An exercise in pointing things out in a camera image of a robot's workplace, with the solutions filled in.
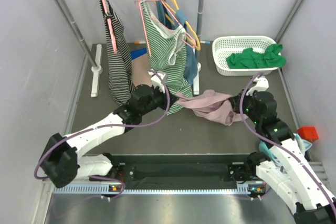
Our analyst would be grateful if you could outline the white slotted cable duct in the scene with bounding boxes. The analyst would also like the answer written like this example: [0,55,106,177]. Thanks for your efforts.
[52,184,266,196]

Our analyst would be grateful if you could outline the pink tank top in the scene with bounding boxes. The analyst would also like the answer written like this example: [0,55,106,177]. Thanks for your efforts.
[175,90,242,126]

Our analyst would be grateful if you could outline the white plastic basket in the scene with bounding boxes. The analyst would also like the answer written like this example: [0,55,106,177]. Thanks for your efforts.
[212,36,278,77]

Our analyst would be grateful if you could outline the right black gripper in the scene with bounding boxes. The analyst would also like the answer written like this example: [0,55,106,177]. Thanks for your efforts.
[229,88,260,125]

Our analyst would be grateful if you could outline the brown cardboard sheet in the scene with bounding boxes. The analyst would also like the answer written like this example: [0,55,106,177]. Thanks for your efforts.
[132,54,152,87]

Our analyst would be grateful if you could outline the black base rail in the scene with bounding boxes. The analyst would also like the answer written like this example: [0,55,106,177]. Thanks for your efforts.
[104,153,262,190]

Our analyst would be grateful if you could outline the yellow hanger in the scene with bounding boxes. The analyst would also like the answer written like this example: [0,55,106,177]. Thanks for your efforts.
[153,0,201,51]

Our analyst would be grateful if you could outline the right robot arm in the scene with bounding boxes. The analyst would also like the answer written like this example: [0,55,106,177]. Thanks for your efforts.
[229,91,335,223]

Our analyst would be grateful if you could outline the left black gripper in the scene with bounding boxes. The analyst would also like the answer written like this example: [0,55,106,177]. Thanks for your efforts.
[140,84,179,116]

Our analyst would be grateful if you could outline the blue tank top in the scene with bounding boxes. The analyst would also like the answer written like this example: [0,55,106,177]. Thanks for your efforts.
[156,2,198,84]

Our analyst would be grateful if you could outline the green white striped tank top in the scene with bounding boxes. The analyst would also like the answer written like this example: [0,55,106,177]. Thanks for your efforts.
[140,0,195,116]

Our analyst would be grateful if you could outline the pink hanger under green top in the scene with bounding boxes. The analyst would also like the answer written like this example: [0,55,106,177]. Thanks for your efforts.
[161,0,200,50]

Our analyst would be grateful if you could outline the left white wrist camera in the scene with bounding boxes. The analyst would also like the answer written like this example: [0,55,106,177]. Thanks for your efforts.
[148,69,167,93]

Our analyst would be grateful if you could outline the blue flat object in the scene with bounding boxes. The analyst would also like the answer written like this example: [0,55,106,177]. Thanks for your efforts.
[130,48,147,60]

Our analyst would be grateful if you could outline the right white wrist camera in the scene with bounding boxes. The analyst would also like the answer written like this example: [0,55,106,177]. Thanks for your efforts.
[246,76,269,96]

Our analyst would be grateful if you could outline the black white striped tank top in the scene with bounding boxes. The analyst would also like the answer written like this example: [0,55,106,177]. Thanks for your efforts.
[99,0,134,105]

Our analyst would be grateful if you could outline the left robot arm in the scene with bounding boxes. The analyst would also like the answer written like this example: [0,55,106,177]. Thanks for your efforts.
[37,85,178,188]

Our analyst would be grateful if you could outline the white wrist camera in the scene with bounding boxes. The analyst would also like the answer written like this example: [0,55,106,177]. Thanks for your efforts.
[148,69,167,93]
[246,76,269,96]

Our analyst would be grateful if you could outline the red cube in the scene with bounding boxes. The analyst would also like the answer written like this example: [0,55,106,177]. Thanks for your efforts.
[297,126,319,143]

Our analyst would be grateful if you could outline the pink hanger under black top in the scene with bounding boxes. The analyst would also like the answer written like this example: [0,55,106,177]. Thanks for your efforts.
[101,0,118,54]

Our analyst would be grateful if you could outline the green garment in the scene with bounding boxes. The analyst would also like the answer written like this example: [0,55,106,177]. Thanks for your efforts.
[226,44,287,69]

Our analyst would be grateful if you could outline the empty pink hanger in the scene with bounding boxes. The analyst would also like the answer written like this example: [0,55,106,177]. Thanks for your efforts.
[137,0,152,58]

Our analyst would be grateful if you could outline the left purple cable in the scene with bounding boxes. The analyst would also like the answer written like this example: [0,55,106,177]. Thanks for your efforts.
[34,69,171,199]

